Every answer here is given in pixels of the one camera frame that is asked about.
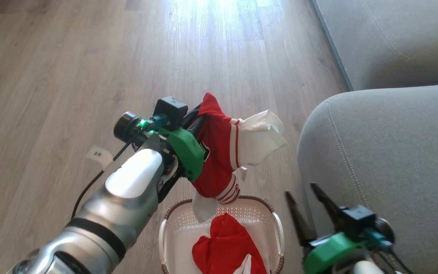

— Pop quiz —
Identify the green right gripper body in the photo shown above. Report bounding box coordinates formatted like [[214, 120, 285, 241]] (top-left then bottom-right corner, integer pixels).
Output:
[[303, 232, 368, 274]]

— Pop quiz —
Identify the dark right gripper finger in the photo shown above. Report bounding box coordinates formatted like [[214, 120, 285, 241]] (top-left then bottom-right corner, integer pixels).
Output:
[[284, 191, 317, 246], [310, 183, 344, 229]]

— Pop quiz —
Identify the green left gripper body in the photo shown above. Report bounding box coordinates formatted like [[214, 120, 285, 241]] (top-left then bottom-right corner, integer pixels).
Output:
[[157, 127, 205, 182]]

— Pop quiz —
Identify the red white varsity jacket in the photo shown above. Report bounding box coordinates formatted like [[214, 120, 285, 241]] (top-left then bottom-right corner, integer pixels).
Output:
[[190, 92, 287, 223]]

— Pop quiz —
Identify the plain red garment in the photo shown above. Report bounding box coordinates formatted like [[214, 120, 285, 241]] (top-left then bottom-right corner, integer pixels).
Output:
[[192, 213, 267, 274]]

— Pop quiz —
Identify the white woven laundry basket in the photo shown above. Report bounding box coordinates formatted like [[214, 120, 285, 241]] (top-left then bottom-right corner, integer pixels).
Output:
[[158, 195, 285, 274]]

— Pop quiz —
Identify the grey sofa seat cushion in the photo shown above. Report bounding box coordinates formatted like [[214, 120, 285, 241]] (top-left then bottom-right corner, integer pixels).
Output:
[[312, 0, 438, 91]]

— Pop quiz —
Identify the white paper floor label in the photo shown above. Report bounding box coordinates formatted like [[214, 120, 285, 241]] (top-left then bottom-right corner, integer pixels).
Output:
[[86, 146, 113, 170]]

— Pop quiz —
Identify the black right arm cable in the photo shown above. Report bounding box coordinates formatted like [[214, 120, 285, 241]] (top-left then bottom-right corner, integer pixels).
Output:
[[371, 247, 414, 274]]

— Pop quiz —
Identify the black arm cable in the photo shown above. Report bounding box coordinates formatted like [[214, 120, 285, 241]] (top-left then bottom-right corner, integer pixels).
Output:
[[71, 131, 144, 219], [371, 247, 414, 274]]

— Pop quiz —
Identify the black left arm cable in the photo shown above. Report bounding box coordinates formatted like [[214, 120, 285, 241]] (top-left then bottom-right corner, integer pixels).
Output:
[[71, 131, 144, 219]]

